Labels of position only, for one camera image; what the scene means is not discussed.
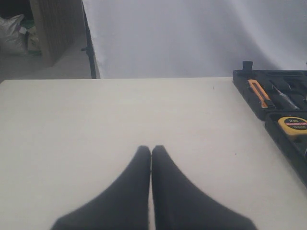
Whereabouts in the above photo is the white backdrop cloth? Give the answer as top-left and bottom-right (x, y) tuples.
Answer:
(83, 0), (307, 78)

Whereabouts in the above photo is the clear voltage tester screwdriver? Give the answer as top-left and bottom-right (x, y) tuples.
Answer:
(273, 85), (300, 110)

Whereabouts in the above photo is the black plastic tool case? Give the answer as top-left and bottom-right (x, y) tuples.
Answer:
(233, 61), (307, 184)

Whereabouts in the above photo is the white sack in background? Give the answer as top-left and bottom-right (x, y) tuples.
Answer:
(0, 14), (27, 55)

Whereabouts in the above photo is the wooden cabinet in background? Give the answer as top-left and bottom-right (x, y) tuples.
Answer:
(30, 0), (85, 66)

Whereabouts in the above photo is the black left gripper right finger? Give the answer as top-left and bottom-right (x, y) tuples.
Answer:
(152, 145), (256, 230)

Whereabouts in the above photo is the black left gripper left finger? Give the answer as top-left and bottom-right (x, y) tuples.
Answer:
(52, 146), (151, 230)

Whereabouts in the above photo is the black backdrop stand pole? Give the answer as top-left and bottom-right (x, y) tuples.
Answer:
(81, 3), (97, 79)

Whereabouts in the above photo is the orange utility knife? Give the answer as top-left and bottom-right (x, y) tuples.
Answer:
(248, 79), (275, 109)

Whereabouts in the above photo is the yellow tape measure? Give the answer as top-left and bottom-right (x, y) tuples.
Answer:
(278, 116), (307, 140)

